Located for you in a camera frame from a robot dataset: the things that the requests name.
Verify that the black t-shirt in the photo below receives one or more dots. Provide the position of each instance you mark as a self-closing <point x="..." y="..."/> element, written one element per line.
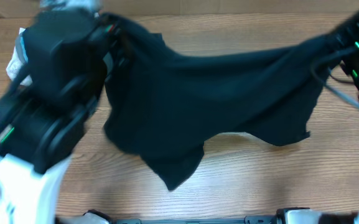
<point x="165" y="105"/>

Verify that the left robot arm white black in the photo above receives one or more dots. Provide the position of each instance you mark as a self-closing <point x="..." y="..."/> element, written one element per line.
<point x="44" y="111"/>

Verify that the folded light blue shirt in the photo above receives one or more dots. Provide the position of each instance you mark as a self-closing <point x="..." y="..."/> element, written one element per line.
<point x="23" y="51"/>

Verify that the folded grey shirt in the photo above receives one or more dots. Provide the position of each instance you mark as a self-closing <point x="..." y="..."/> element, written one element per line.
<point x="17" y="49"/>

